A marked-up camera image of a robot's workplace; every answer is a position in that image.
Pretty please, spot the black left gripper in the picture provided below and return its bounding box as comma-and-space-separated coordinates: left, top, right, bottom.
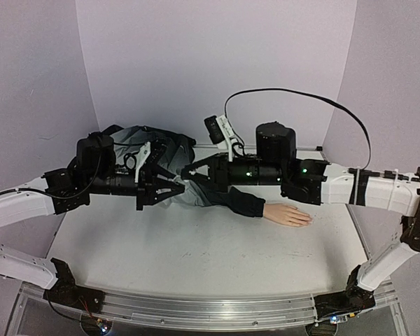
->
89, 167, 187, 213

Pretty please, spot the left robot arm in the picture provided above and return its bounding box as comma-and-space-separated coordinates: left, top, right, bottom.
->
0, 126, 196, 228

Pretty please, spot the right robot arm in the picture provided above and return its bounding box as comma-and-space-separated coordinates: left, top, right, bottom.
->
181, 117, 420, 298

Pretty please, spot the grey and black jacket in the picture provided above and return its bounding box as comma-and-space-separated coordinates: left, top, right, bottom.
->
102, 125, 265, 218

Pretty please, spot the mannequin hand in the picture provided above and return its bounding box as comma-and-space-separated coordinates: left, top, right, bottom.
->
263, 204, 312, 228

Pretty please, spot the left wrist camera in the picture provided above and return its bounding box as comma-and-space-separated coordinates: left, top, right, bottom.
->
123, 140, 167, 183

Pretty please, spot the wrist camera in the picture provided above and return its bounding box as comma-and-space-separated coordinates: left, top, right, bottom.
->
204, 115, 245, 162
123, 140, 167, 183

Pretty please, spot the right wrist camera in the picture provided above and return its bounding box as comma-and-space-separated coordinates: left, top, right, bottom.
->
204, 115, 245, 162

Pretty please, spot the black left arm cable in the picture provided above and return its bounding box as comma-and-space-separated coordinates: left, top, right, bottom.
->
0, 132, 108, 204

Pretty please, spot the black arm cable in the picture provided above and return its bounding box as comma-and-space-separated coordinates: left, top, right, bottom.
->
0, 132, 108, 204
223, 88, 372, 169

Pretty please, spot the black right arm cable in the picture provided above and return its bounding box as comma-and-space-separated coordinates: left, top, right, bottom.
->
223, 88, 372, 169

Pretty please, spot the aluminium front rail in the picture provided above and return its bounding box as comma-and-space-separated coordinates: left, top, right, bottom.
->
22, 280, 398, 332

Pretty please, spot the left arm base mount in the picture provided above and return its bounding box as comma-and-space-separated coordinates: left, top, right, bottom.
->
43, 258, 105, 314

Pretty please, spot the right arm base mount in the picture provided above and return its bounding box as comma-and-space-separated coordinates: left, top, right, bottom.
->
314, 265, 375, 321

